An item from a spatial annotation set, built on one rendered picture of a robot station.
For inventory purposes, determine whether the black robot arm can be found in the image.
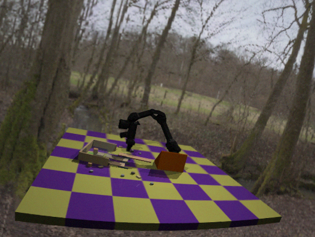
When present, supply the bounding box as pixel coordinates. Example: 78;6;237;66
118;109;181;153

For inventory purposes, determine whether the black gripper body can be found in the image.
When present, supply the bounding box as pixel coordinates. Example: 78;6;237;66
126;129;136;146

